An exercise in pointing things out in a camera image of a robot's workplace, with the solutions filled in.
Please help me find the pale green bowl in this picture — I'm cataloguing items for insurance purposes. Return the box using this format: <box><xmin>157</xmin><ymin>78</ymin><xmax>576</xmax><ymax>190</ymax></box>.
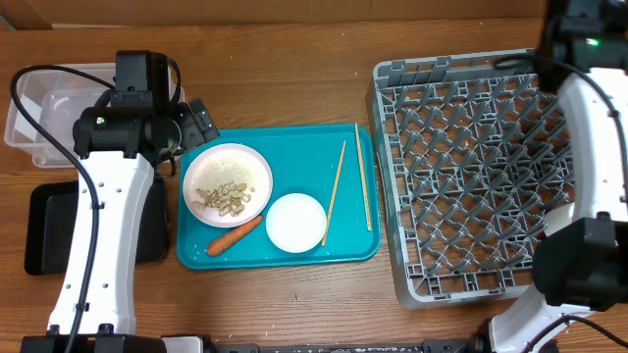
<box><xmin>266</xmin><ymin>193</ymin><xmax>327</xmax><ymax>254</ymax></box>

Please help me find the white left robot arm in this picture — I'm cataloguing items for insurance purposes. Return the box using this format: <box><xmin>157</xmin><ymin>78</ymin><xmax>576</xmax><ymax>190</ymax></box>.
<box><xmin>10</xmin><ymin>50</ymin><xmax>220</xmax><ymax>352</ymax></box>

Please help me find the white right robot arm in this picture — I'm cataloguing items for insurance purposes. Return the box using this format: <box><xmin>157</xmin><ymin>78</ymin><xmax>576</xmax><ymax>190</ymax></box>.
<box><xmin>467</xmin><ymin>0</ymin><xmax>627</xmax><ymax>352</ymax></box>

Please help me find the grey dishwasher rack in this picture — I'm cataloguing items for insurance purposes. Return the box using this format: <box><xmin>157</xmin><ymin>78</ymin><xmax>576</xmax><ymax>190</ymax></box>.
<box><xmin>367</xmin><ymin>52</ymin><xmax>575</xmax><ymax>309</ymax></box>

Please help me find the white plate with food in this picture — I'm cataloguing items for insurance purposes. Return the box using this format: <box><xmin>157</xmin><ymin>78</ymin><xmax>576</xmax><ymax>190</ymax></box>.
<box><xmin>182</xmin><ymin>143</ymin><xmax>273</xmax><ymax>228</ymax></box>

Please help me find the orange carrot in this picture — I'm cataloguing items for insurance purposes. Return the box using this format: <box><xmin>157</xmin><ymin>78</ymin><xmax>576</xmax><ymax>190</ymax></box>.
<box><xmin>207</xmin><ymin>215</ymin><xmax>263</xmax><ymax>257</ymax></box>

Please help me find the clear plastic bin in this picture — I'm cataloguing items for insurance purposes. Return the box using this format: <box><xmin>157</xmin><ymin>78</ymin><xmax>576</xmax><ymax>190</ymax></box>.
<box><xmin>4</xmin><ymin>62</ymin><xmax>186</xmax><ymax>169</ymax></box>

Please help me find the left wooden chopstick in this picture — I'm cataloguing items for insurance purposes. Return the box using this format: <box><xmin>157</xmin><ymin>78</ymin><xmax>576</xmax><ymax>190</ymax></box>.
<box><xmin>321</xmin><ymin>141</ymin><xmax>346</xmax><ymax>247</ymax></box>

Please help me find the wooden chopstick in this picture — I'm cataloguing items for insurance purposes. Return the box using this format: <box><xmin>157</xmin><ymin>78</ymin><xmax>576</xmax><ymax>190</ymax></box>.
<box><xmin>354</xmin><ymin>124</ymin><xmax>372</xmax><ymax>231</ymax></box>
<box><xmin>321</xmin><ymin>141</ymin><xmax>346</xmax><ymax>247</ymax></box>

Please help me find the black plastic bin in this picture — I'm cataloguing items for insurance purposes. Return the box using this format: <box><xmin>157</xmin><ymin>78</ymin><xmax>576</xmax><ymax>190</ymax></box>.
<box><xmin>24</xmin><ymin>178</ymin><xmax>168</xmax><ymax>276</ymax></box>

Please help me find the right wooden chopstick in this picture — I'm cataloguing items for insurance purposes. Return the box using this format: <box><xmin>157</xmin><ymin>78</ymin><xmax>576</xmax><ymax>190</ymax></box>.
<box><xmin>354</xmin><ymin>124</ymin><xmax>372</xmax><ymax>231</ymax></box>

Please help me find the white cup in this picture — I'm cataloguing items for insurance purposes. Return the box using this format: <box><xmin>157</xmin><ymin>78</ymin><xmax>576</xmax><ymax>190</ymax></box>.
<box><xmin>544</xmin><ymin>203</ymin><xmax>575</xmax><ymax>236</ymax></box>

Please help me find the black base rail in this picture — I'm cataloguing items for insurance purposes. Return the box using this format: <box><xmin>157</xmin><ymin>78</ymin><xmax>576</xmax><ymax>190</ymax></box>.
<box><xmin>200</xmin><ymin>321</ymin><xmax>491</xmax><ymax>353</ymax></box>

